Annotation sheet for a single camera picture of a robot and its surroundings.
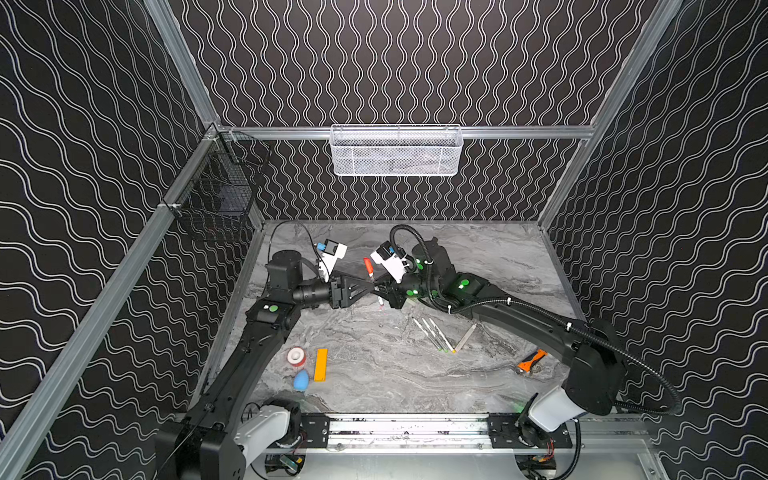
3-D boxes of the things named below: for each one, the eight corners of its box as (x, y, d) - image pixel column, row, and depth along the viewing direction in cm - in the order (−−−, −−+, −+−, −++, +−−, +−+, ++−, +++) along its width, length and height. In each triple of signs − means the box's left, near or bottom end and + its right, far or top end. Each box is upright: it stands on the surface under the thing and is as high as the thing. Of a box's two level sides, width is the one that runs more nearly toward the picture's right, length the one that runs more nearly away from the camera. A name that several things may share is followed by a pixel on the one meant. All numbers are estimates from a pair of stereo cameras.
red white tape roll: (286, 366, 87) (284, 364, 85) (289, 349, 90) (288, 346, 88) (304, 366, 86) (302, 363, 85) (307, 349, 90) (305, 346, 88)
